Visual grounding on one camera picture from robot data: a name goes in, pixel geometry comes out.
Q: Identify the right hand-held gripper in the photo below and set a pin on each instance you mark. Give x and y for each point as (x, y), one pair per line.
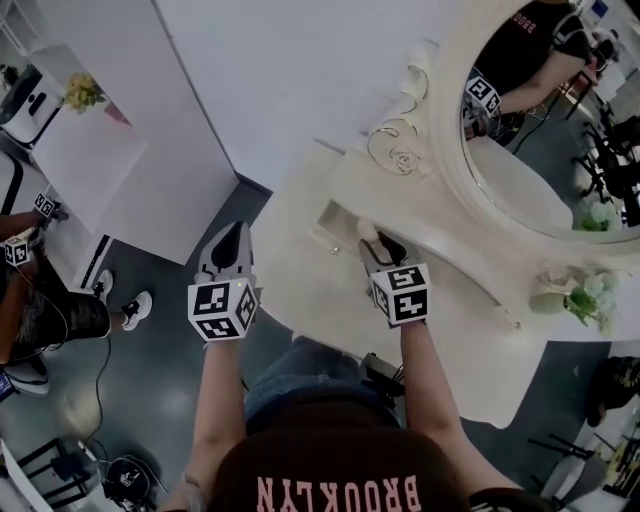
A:
(407, 295)

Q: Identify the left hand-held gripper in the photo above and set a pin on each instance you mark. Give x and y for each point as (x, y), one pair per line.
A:
(220, 310)

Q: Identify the small cream drawer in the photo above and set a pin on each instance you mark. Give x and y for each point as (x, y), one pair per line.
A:
(340, 240)

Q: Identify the cream ornate dressing table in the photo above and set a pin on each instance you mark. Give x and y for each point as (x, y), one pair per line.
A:
(450, 360)

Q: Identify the person's left forearm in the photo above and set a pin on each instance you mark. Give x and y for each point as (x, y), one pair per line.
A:
(220, 400)

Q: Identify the person's right forearm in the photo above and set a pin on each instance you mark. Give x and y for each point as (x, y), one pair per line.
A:
(430, 390)

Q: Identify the black waist pack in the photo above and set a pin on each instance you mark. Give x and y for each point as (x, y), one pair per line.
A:
(380, 372)

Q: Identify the white cabinet with black strip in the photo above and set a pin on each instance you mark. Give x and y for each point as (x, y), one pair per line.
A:
(95, 260)

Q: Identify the person's blue jeans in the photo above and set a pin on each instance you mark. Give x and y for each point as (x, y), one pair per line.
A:
(300, 370)

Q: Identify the tall white shelving unit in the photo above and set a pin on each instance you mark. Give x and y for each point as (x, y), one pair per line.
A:
(150, 125)

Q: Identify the white desk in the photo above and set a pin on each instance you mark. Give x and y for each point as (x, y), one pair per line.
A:
(90, 165)

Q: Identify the pale green vase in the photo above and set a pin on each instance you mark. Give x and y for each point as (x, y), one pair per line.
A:
(547, 303)

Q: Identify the oval cream framed mirror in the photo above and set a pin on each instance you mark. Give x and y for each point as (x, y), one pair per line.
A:
(450, 100)

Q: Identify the pink box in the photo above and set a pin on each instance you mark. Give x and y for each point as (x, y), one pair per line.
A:
(117, 116)

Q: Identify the person's brown t-shirt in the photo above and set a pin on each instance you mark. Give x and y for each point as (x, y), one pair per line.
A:
(340, 460)

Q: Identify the white artificial flowers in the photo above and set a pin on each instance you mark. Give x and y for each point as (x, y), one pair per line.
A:
(595, 295)

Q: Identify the yellow flower plant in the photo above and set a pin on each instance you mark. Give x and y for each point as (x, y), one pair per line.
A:
(82, 92)

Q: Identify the white robot with black top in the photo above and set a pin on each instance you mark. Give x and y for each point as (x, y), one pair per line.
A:
(7, 180)
(30, 110)

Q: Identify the black backpack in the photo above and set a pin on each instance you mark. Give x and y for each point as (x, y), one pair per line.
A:
(127, 477)

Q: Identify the phone with blue screen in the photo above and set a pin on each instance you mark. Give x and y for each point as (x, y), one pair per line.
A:
(5, 386)

